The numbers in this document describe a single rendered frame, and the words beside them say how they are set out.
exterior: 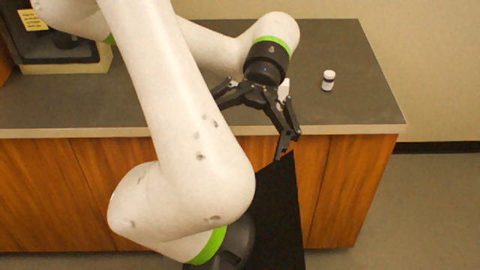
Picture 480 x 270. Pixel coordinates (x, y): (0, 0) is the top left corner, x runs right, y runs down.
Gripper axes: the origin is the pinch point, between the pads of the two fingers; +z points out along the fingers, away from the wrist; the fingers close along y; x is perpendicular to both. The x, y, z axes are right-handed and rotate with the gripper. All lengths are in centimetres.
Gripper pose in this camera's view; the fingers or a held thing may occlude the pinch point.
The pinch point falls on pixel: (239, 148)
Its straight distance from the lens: 69.7
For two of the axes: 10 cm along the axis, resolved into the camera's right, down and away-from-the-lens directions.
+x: 1.9, -6.1, -7.7
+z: -2.4, 7.3, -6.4
